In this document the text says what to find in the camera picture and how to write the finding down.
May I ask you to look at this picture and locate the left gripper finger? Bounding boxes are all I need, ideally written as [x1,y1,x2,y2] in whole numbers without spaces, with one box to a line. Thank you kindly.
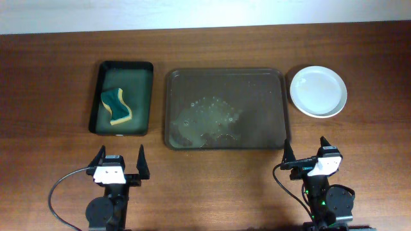
[136,145,150,180]
[88,145,105,168]

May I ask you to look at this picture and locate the light blue plate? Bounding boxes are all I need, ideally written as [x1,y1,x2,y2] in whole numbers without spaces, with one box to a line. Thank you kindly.
[290,65,348,119]

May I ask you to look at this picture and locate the green yellow sponge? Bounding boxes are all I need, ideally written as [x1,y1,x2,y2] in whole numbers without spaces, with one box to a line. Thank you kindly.
[100,88,132,126]

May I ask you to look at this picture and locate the brown serving tray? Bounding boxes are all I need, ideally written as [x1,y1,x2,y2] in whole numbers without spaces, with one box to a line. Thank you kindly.
[164,68,292,150]

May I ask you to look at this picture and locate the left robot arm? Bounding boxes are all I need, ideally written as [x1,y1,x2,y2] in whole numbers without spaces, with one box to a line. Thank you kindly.
[85,146,150,230]

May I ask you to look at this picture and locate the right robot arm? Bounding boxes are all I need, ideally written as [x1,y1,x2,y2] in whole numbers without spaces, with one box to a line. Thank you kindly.
[272,137,373,231]

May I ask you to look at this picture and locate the black water tray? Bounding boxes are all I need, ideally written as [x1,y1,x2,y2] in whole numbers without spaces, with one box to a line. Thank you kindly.
[88,60,153,136]

